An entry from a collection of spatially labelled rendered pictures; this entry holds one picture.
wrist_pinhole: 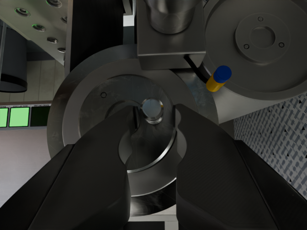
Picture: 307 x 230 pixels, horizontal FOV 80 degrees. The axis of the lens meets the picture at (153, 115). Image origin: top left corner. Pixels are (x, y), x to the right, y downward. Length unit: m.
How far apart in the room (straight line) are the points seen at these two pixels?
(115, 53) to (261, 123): 0.24
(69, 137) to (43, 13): 0.30
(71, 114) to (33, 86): 2.76
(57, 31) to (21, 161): 0.35
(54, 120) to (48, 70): 2.71
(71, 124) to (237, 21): 0.18
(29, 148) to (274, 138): 0.56
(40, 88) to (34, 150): 2.30
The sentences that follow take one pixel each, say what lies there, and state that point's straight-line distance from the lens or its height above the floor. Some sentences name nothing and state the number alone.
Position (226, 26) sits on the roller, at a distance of 0.20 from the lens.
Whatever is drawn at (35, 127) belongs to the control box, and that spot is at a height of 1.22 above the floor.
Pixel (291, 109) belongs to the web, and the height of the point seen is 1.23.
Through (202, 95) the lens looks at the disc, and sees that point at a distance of 0.16.
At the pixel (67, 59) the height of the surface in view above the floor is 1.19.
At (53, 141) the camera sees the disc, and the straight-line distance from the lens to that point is 0.18.
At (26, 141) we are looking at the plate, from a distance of 0.61.
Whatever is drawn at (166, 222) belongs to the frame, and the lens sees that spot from 0.53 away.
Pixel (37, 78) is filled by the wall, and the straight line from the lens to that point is 2.94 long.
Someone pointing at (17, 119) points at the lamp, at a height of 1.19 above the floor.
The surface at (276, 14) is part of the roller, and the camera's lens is 0.23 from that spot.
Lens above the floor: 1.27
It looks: 9 degrees down
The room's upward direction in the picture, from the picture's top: 179 degrees clockwise
